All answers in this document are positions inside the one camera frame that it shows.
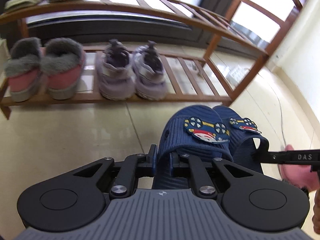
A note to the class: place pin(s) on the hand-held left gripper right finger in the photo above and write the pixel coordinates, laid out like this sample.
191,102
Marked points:
172,163

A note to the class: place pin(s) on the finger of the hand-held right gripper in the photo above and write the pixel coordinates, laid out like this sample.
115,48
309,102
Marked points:
273,157

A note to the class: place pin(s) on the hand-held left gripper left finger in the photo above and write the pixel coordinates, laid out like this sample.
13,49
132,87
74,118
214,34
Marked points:
154,161

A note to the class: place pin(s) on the pink rubber slipper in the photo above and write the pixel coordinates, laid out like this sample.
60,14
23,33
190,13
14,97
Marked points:
298,173

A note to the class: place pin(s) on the blue cartoon slide slipper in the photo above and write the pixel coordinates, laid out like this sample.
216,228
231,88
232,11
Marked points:
180,135
246,140

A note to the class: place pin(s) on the wooden shoe rack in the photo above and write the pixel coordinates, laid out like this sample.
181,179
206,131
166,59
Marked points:
250,80

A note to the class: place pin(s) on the purple sneaker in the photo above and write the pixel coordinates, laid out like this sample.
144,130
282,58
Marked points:
116,75
150,72

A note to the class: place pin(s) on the pink fur-lined slipper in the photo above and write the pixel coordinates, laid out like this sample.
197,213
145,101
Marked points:
63,72
23,72

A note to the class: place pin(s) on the person's right forearm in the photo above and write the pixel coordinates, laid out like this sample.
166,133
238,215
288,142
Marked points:
317,210

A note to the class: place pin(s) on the white power strip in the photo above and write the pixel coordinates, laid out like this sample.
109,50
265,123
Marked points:
236,73

